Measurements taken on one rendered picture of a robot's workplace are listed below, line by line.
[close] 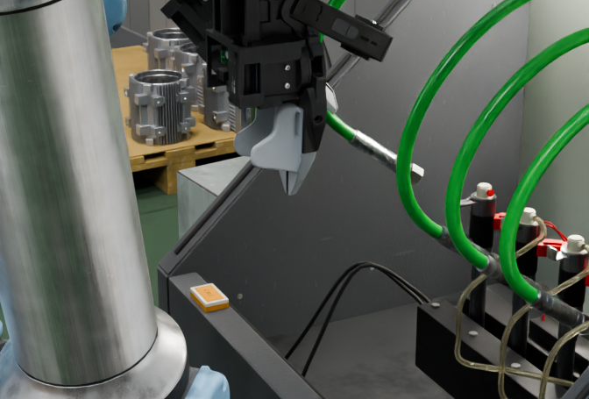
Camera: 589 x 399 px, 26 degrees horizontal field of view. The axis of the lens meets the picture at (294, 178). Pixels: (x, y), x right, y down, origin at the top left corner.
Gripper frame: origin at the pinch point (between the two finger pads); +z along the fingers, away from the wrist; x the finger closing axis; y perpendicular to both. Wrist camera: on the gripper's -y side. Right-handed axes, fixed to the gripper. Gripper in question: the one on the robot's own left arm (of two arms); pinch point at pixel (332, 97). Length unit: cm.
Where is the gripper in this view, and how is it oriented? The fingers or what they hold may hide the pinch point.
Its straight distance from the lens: 140.1
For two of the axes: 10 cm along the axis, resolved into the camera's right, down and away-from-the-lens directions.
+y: -7.3, 6.7, 1.4
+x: -0.6, 1.4, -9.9
